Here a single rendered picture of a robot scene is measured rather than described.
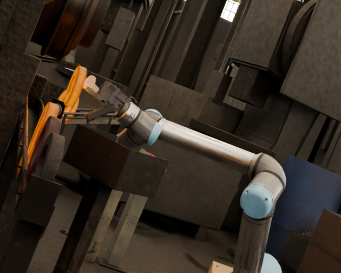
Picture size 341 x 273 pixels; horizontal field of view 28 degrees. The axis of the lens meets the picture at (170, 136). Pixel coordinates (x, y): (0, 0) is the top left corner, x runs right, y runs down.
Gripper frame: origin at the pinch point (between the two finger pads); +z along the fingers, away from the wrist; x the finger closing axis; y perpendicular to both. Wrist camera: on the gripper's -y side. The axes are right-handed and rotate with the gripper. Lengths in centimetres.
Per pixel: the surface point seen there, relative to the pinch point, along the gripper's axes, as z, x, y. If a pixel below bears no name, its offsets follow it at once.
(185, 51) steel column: -220, -863, 172
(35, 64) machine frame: 17.7, 28.7, -4.5
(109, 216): -64, -79, -42
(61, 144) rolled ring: 6, 94, -16
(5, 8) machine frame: 35.5, 31.8, 3.2
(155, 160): -30.9, 38.6, -5.2
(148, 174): -32, 39, -10
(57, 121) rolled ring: 7, 74, -13
